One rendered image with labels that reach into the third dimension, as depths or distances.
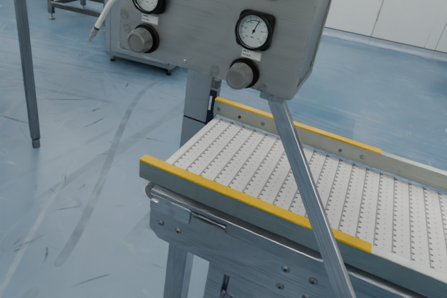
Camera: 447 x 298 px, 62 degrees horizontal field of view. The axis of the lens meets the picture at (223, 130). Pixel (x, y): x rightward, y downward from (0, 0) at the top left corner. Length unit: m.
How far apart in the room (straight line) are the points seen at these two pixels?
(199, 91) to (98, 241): 0.98
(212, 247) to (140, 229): 1.10
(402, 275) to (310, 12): 0.34
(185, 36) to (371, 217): 0.40
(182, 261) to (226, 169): 0.54
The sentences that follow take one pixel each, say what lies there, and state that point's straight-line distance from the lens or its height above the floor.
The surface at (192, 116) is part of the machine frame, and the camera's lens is 0.84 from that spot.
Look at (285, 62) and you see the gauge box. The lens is 0.39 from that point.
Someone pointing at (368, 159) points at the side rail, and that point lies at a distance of 0.75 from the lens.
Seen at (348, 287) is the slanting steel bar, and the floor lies 0.88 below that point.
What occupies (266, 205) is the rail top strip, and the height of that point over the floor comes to 0.87.
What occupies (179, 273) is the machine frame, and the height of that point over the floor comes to 0.29.
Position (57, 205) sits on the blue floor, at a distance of 1.82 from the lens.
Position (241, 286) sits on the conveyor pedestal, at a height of 0.64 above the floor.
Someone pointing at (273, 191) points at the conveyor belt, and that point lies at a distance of 0.61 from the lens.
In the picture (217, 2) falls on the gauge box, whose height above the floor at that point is 1.12.
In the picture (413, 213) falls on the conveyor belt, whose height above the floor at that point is 0.83.
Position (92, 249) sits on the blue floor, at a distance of 1.62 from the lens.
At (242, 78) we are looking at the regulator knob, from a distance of 0.38.
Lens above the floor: 1.19
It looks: 29 degrees down
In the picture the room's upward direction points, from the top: 10 degrees clockwise
